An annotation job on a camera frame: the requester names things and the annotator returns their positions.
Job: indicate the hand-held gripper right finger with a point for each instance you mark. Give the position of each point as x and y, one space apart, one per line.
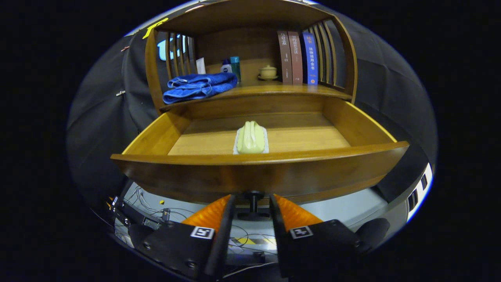
278 243

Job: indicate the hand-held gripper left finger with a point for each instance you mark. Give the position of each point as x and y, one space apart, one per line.
225 239

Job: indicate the wooden drawer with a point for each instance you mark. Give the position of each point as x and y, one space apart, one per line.
250 176

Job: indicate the wooden cabinet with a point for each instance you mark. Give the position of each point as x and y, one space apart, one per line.
242 43

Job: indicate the yellow black floor tape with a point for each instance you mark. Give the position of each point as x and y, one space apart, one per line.
246 240

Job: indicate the black electronic device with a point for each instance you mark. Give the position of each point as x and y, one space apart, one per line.
133 213

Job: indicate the blue folded towel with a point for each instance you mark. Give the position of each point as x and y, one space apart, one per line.
195 88

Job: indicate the white slotted appliance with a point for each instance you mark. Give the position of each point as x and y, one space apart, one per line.
424 184

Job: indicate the white and blue bottle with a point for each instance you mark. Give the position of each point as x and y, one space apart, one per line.
226 68

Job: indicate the beige lidded teacup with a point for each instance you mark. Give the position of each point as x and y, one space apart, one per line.
268 72

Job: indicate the white card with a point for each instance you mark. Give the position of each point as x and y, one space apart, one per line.
200 66

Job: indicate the teal bottle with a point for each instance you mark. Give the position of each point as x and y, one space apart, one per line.
235 64

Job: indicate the dark brown book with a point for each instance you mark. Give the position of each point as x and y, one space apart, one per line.
285 58

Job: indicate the reddish brown book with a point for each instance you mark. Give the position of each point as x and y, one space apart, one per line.
296 58

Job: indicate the blue book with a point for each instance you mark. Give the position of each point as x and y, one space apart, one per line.
310 58

